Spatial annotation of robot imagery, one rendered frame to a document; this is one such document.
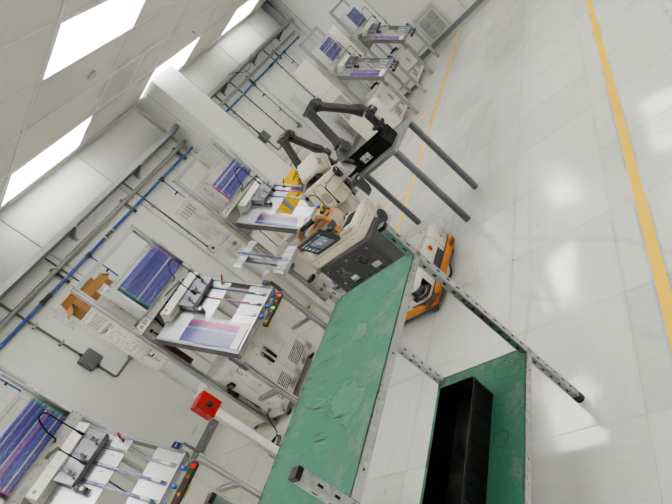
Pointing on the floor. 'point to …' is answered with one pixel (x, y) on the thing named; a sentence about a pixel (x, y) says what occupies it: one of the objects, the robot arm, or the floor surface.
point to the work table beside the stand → (417, 171)
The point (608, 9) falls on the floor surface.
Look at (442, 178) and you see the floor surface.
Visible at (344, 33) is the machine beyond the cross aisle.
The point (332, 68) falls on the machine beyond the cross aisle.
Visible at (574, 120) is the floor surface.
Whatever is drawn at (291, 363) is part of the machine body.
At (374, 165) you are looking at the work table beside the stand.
